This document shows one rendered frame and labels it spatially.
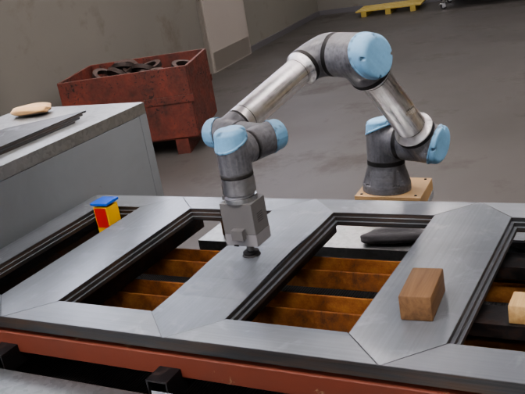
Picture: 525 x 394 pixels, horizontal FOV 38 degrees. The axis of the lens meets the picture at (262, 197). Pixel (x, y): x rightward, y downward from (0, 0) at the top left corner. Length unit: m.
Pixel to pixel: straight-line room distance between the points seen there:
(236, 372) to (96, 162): 1.27
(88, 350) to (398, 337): 0.66
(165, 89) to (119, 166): 3.39
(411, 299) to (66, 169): 1.37
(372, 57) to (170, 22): 6.97
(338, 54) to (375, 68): 0.10
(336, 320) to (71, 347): 0.58
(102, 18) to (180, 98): 1.95
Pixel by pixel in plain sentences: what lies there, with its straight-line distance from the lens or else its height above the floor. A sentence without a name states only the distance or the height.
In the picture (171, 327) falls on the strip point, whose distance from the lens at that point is 1.57.
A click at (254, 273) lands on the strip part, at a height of 0.85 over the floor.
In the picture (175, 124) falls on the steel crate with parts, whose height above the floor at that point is 0.24.
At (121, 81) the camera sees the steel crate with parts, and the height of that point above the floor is 0.63.
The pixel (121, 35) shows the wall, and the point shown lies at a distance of 7.96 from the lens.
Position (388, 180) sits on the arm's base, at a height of 0.78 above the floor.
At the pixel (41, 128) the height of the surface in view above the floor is 1.07.
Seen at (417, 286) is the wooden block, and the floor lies 0.89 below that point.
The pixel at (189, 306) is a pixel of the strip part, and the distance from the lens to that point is 1.63.
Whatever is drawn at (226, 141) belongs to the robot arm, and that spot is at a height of 1.14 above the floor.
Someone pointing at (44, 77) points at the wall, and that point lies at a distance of 6.90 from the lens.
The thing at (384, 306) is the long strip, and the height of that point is 0.84.
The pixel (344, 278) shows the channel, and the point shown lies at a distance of 1.95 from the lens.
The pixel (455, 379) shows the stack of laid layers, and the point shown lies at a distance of 1.30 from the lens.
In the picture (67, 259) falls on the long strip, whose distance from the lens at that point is 2.05.
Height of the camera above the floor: 1.55
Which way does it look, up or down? 19 degrees down
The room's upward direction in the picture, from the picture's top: 10 degrees counter-clockwise
